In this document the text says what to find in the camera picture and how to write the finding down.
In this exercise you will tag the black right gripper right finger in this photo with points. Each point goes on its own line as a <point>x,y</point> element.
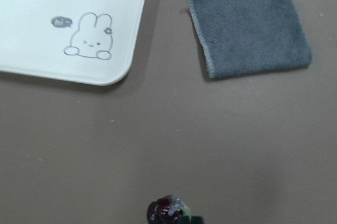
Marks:
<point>197,220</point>

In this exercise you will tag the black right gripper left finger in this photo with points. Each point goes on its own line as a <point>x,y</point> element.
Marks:
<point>184,219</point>

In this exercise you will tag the dark red cherries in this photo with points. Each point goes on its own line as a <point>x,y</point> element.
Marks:
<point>167,209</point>

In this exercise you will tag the grey folded cloth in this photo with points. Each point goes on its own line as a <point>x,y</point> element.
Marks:
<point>249,36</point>

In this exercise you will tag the cream rabbit tray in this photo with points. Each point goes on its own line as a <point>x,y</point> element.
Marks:
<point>83,41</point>

